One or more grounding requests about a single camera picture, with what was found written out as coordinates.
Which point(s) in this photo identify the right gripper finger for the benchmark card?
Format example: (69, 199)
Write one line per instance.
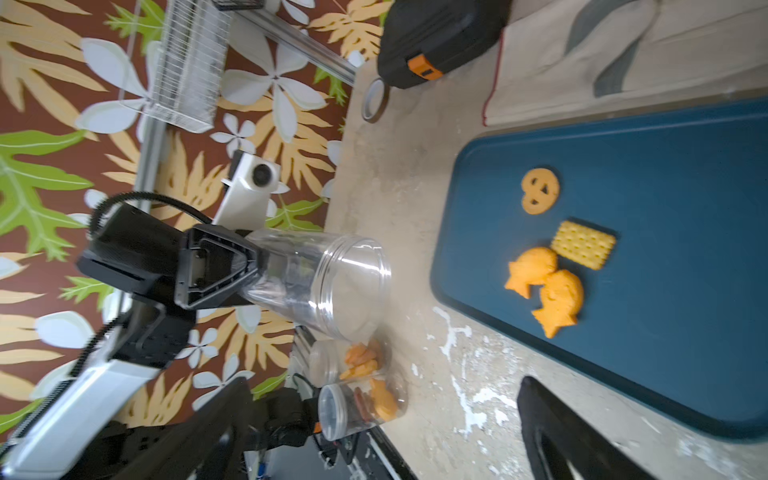
(559, 442)

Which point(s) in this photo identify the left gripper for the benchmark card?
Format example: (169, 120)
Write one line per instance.
(141, 255)

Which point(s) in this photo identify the clear jar with cookies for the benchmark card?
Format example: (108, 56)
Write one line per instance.
(338, 285)

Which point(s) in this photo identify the clear jar brown cookies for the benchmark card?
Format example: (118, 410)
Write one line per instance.
(353, 406)

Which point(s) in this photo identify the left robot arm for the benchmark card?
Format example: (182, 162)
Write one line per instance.
(67, 435)

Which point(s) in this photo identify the clear jar orange cookies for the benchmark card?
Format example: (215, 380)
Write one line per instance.
(332, 361)

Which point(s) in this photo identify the orange fish cookie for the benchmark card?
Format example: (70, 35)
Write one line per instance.
(562, 297)
(530, 269)

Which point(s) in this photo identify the square cracker cookie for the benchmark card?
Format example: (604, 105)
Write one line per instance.
(583, 245)

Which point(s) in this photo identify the teal plastic tray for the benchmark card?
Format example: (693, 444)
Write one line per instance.
(677, 317)

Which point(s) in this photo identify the brown tape roll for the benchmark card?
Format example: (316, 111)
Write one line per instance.
(375, 101)

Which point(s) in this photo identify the round pretzel cookie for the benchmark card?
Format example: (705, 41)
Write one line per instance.
(541, 189)

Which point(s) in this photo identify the black tool case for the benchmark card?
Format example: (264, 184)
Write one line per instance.
(424, 40)

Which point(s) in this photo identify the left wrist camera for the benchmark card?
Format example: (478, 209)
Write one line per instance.
(251, 183)

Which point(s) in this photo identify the white wire basket left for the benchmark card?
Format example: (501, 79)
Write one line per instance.
(190, 64)

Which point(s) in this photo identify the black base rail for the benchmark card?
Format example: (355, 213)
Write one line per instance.
(287, 443)

